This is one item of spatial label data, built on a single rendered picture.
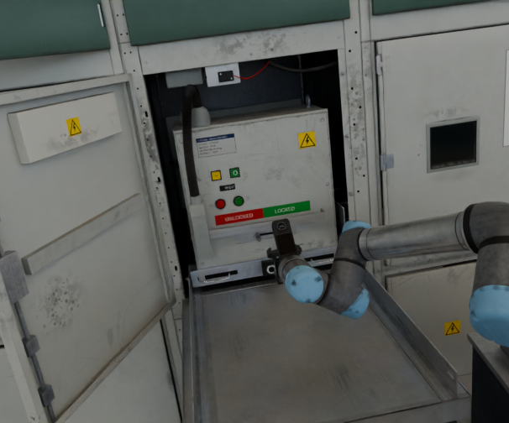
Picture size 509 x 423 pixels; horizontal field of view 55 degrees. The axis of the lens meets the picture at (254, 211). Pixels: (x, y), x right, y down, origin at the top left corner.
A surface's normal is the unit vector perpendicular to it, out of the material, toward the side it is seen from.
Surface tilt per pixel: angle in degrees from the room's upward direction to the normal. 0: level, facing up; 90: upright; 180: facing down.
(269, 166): 90
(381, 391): 0
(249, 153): 90
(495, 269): 46
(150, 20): 90
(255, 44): 90
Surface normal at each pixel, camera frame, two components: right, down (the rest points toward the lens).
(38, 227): 0.94, 0.00
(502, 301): -0.53, -0.46
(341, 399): -0.12, -0.94
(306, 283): 0.11, 0.14
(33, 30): 0.78, 0.11
